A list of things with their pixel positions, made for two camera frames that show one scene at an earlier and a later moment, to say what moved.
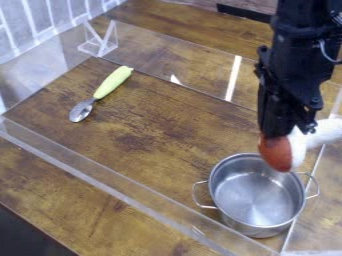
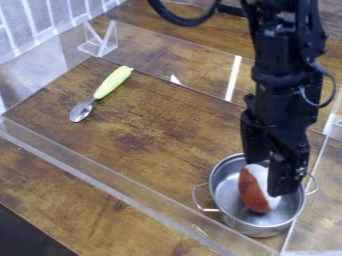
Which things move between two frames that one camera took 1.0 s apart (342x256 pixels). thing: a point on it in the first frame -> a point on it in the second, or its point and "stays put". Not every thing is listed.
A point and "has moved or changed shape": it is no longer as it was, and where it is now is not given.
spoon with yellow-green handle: x=82 y=109 stays put
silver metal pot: x=258 y=199 stays put
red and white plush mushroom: x=283 y=151 has moved or changed shape
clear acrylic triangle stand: x=99 y=45 stays put
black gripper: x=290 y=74 -> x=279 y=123
